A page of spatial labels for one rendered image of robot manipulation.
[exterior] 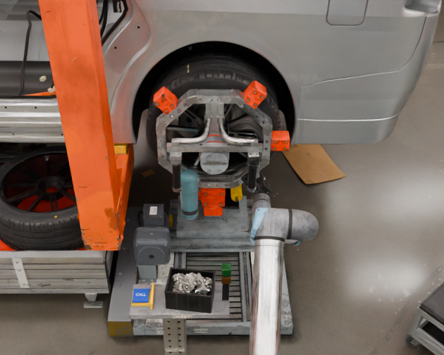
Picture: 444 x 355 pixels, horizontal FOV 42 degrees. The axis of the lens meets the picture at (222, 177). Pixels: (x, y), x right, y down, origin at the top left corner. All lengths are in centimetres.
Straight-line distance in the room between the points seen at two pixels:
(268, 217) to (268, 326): 40
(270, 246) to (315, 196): 168
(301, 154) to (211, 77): 163
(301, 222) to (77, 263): 122
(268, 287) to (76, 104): 98
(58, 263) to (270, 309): 123
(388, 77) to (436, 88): 242
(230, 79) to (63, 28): 88
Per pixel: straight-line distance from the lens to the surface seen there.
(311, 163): 405
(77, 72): 215
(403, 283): 340
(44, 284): 308
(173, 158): 251
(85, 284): 303
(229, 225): 322
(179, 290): 247
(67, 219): 293
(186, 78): 265
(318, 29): 264
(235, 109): 292
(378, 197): 389
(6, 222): 302
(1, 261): 301
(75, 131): 229
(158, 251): 290
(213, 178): 292
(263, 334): 212
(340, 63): 274
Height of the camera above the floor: 247
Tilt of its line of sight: 39 degrees down
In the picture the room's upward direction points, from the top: 1 degrees clockwise
